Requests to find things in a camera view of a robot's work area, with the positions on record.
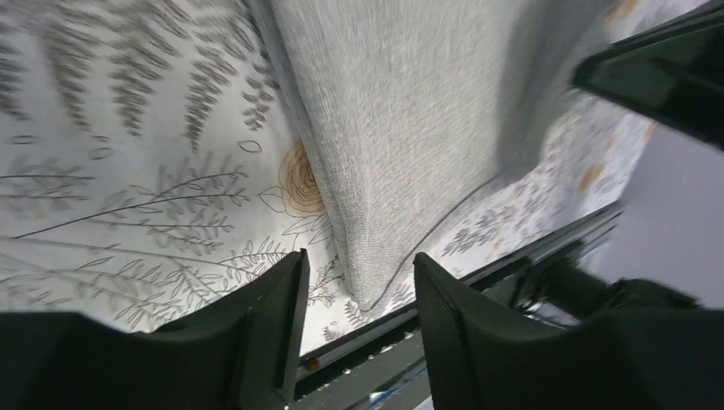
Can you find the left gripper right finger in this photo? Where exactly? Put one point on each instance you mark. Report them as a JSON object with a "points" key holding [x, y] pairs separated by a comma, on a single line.
{"points": [[598, 364]]}

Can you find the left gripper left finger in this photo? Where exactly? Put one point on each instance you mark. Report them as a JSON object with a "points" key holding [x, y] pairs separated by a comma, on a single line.
{"points": [[240, 352]]}

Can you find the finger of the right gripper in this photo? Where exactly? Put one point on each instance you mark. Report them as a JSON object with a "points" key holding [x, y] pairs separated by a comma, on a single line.
{"points": [[672, 73]]}

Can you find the grey cloth napkin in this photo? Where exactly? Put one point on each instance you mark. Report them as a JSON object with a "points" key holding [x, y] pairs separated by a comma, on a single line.
{"points": [[408, 110]]}

